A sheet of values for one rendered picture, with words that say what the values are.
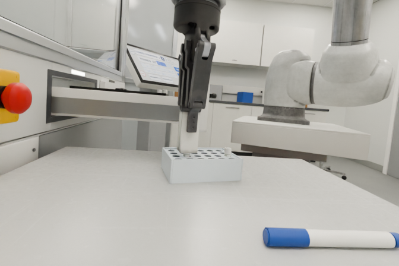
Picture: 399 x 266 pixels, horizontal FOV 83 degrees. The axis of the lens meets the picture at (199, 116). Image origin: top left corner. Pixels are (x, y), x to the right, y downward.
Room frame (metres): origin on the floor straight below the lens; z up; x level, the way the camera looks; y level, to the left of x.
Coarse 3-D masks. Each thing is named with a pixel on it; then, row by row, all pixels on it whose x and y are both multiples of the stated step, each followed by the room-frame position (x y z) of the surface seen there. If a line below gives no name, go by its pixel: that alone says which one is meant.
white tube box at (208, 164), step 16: (176, 160) 0.34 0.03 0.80; (192, 160) 0.34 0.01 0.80; (208, 160) 0.35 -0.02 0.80; (224, 160) 0.36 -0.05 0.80; (240, 160) 0.37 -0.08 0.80; (176, 176) 0.34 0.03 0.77; (192, 176) 0.35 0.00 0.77; (208, 176) 0.35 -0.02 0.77; (224, 176) 0.36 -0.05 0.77; (240, 176) 0.37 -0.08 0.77
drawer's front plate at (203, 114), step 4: (208, 88) 0.50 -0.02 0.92; (208, 92) 0.50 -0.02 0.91; (208, 96) 0.50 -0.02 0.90; (208, 100) 0.50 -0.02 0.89; (200, 112) 0.50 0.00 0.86; (204, 112) 0.50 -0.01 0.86; (200, 116) 0.50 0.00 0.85; (204, 116) 0.50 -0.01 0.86; (200, 120) 0.50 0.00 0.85; (204, 120) 0.50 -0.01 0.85; (200, 124) 0.50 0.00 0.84; (204, 124) 0.50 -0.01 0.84; (200, 128) 0.50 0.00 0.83; (204, 128) 0.50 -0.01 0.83
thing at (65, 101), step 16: (64, 96) 0.49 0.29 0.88; (80, 96) 0.49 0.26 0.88; (96, 96) 0.49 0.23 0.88; (112, 96) 0.50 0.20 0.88; (128, 96) 0.50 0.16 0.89; (144, 96) 0.50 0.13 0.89; (160, 96) 0.51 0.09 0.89; (64, 112) 0.48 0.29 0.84; (80, 112) 0.49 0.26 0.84; (96, 112) 0.49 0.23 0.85; (112, 112) 0.49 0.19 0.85; (128, 112) 0.50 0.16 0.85; (144, 112) 0.50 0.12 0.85; (160, 112) 0.51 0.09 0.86; (176, 112) 0.51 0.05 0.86
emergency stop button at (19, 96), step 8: (8, 88) 0.27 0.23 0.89; (16, 88) 0.28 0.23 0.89; (24, 88) 0.29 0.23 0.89; (8, 96) 0.27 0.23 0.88; (16, 96) 0.27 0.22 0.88; (24, 96) 0.29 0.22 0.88; (8, 104) 0.27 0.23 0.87; (16, 104) 0.27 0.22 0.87; (24, 104) 0.29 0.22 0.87; (16, 112) 0.28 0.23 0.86
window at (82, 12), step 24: (0, 0) 0.36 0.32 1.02; (24, 0) 0.42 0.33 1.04; (48, 0) 0.49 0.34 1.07; (72, 0) 0.60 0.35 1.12; (96, 0) 0.76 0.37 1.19; (120, 0) 1.05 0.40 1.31; (24, 24) 0.42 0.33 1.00; (48, 24) 0.49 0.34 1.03; (72, 24) 0.60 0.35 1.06; (96, 24) 0.77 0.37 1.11; (72, 48) 0.61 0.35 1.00; (96, 48) 0.78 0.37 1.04
